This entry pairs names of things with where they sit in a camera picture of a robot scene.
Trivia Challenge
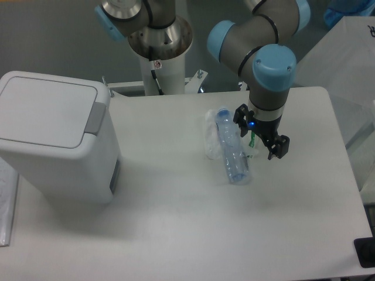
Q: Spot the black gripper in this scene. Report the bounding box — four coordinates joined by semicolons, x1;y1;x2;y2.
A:
233;104;290;160

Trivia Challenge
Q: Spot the white plastic trash can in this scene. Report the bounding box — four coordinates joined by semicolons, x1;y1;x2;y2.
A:
1;71;121;204

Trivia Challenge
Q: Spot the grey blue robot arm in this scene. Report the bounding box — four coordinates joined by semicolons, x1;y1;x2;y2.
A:
94;1;311;158

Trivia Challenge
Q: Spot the clear plastic water bottle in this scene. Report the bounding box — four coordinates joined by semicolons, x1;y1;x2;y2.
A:
215;107;250;186

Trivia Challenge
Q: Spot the clear plastic wrapper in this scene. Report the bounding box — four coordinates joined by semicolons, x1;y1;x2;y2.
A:
203;109;260;160

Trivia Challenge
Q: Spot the blue object top right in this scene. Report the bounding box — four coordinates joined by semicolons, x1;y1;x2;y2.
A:
323;1;374;29

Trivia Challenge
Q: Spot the metal clamp bolt left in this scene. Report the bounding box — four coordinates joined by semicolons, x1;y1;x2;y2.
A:
101;76;114;98

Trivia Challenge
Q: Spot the black device at corner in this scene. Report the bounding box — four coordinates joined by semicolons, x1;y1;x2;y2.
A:
354;237;374;268

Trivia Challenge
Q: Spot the black cable on pedestal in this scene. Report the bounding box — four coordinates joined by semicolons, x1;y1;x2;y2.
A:
150;68;164;96

